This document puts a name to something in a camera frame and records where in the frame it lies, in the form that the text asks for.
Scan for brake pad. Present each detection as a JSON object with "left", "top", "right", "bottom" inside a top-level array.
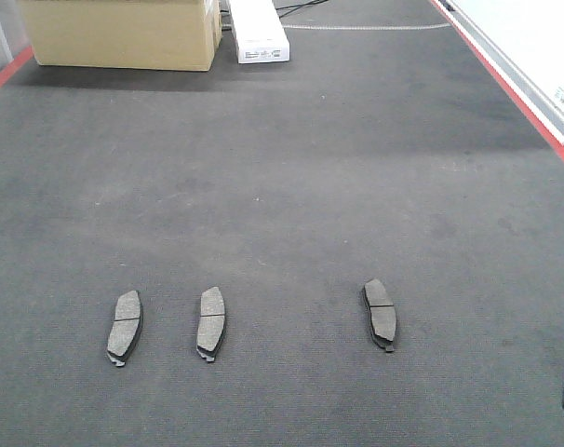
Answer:
[
  {"left": 363, "top": 278, "right": 398, "bottom": 353},
  {"left": 106, "top": 290, "right": 143, "bottom": 367},
  {"left": 196, "top": 287, "right": 226, "bottom": 362}
]

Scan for white long box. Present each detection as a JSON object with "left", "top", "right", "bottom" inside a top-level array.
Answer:
[{"left": 228, "top": 0, "right": 290, "bottom": 64}]

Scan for cardboard box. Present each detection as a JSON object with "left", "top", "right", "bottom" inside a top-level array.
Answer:
[{"left": 18, "top": 0, "right": 222, "bottom": 72}]

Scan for red white conveyor side rail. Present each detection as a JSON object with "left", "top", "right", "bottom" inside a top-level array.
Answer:
[{"left": 432, "top": 1, "right": 564, "bottom": 161}]

